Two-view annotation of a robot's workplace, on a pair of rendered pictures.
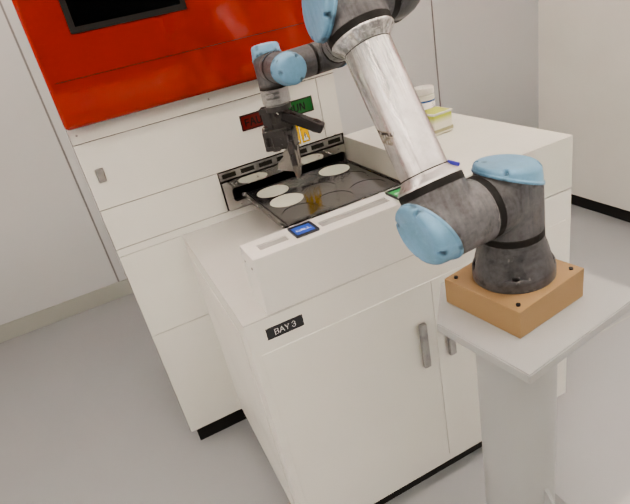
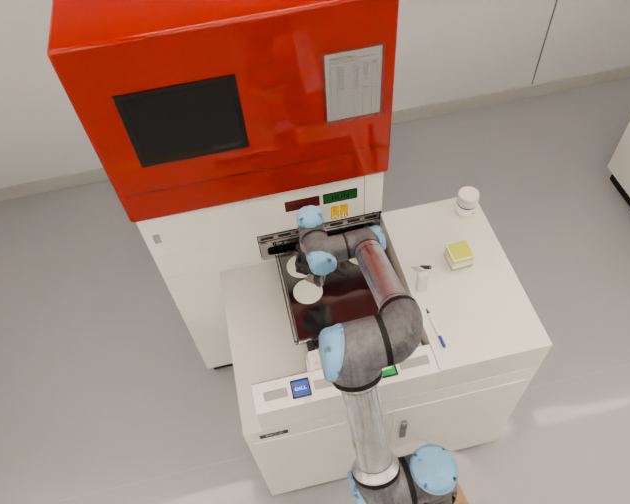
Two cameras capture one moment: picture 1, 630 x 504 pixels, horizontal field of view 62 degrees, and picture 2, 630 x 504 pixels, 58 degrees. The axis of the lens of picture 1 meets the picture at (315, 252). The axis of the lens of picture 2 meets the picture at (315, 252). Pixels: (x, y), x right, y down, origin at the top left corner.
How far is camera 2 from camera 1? 119 cm
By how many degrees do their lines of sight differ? 28
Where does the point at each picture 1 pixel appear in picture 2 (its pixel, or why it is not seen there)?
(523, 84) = not seen: outside the picture
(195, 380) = (215, 345)
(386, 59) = (364, 410)
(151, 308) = (187, 309)
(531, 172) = (441, 491)
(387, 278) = not seen: hidden behind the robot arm
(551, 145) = (528, 351)
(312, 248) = (302, 407)
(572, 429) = (487, 465)
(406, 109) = (368, 440)
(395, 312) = not seen: hidden behind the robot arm
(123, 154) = (177, 226)
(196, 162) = (239, 230)
